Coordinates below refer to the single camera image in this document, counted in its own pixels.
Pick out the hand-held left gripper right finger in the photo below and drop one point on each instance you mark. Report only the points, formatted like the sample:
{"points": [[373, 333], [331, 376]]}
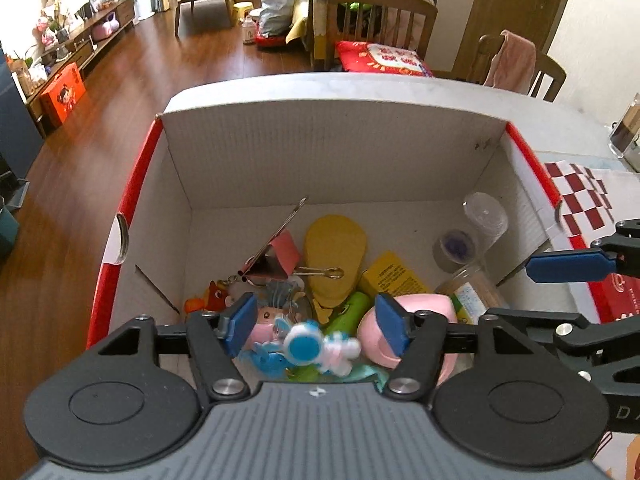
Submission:
{"points": [[391, 325]]}

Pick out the orange toy figure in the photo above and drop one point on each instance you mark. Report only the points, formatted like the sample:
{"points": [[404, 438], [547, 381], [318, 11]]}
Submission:
{"points": [[210, 300]]}

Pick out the wooden slatted dining chair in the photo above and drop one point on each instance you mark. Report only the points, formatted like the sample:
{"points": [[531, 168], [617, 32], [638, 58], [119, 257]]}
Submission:
{"points": [[380, 2]]}

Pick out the pink binder clip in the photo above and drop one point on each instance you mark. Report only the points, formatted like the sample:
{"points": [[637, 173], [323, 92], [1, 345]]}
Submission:
{"points": [[280, 255]]}

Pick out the pink towel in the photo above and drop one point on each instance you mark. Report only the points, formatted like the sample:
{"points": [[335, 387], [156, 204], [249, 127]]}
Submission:
{"points": [[512, 60]]}

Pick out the green tube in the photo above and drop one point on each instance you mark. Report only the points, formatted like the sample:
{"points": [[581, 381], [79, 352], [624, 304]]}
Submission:
{"points": [[350, 312]]}

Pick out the red printed seat cushion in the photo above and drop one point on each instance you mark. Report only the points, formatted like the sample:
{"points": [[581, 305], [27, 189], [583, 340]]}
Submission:
{"points": [[385, 57]]}

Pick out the white and blue astronaut toy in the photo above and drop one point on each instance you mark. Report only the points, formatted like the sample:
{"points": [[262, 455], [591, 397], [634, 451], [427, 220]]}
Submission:
{"points": [[305, 345]]}

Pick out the blue dolphin toy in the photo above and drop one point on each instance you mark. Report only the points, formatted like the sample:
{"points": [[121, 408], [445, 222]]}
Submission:
{"points": [[265, 357]]}

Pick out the red checkered cloth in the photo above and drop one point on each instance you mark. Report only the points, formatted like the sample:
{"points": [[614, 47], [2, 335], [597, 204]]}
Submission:
{"points": [[582, 195]]}

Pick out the white plastic jug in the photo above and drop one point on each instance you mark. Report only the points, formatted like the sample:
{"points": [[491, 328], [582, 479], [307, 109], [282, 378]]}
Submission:
{"points": [[248, 30]]}

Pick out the yellow small carton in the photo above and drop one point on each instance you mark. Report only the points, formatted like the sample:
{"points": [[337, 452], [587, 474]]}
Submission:
{"points": [[395, 275]]}

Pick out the orange printed carton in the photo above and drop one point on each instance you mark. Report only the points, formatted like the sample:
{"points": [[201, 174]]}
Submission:
{"points": [[62, 92]]}

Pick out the glass bottle with dark liquid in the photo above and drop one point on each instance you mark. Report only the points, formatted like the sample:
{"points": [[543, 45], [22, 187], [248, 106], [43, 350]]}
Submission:
{"points": [[625, 132]]}

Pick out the wooden tv cabinet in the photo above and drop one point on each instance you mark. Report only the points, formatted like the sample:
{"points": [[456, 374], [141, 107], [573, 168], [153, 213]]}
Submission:
{"points": [[85, 42]]}

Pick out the silver metal can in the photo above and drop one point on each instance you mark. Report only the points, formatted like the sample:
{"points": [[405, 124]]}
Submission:
{"points": [[467, 292]]}

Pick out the pink toy bag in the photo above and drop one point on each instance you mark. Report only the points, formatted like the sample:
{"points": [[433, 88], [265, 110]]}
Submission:
{"points": [[104, 27]]}

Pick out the black tall cabinet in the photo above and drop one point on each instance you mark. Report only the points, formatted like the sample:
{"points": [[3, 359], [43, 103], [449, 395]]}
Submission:
{"points": [[17, 125]]}

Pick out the pink round case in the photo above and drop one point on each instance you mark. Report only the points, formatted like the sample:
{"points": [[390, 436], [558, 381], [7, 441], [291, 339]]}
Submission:
{"points": [[425, 307]]}

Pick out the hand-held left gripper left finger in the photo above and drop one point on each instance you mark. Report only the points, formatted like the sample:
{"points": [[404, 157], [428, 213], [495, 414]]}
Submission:
{"points": [[241, 322]]}

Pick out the clear jar with purple lid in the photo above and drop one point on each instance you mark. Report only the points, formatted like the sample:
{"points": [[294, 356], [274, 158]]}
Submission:
{"points": [[455, 249]]}

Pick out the clear plastic jar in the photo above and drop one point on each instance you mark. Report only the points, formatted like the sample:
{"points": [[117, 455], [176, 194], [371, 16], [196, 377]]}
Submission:
{"points": [[485, 215]]}

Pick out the yellow stool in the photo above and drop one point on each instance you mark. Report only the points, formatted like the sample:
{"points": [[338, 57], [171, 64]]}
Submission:
{"points": [[242, 10]]}

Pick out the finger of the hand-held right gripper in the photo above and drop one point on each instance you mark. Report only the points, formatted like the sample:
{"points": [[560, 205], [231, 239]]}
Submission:
{"points": [[570, 266], [562, 329]]}

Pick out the red floor cushion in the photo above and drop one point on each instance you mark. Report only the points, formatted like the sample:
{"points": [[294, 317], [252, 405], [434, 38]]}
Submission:
{"points": [[272, 40]]}

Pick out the teal bin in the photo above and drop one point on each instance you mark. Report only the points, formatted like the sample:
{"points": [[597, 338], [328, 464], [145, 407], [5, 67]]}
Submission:
{"points": [[7, 227]]}

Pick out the red and white cardboard box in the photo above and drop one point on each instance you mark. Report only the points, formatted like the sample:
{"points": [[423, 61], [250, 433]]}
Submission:
{"points": [[325, 150]]}

